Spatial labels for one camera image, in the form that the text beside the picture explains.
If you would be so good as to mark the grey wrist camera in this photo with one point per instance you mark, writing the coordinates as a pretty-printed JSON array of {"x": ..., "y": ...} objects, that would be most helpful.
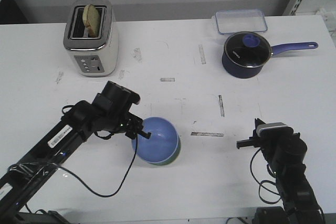
[
  {"x": 127, "y": 95},
  {"x": 273, "y": 126}
]

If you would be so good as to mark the cream and silver toaster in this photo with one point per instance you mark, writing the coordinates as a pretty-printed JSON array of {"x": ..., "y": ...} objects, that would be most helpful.
[{"x": 93, "y": 57}]

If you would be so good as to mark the clear plastic container blue rim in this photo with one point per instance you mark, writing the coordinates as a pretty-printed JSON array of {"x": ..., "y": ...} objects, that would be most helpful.
[{"x": 232, "y": 21}]

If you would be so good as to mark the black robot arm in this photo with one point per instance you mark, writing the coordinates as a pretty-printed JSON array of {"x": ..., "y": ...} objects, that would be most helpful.
[
  {"x": 284, "y": 151},
  {"x": 108, "y": 112}
]

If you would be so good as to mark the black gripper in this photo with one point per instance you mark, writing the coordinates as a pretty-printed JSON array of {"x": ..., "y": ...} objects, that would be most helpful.
[
  {"x": 256, "y": 140},
  {"x": 131, "y": 125}
]

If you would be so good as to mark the green bowl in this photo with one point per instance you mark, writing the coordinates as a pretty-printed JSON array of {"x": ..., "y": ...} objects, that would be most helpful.
[{"x": 162, "y": 150}]

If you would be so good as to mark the toast bread slice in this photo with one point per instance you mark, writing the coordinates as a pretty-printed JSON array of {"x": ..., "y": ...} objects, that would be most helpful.
[{"x": 91, "y": 20}]

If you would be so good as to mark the blue bowl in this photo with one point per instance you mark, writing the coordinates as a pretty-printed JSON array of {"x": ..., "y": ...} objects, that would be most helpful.
[{"x": 158, "y": 127}]

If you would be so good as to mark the blue saucepan with handle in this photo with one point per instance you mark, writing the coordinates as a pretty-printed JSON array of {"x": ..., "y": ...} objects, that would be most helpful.
[{"x": 245, "y": 73}]

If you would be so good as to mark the glass pot lid blue knob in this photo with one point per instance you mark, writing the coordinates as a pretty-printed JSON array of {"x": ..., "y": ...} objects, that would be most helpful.
[{"x": 247, "y": 49}]

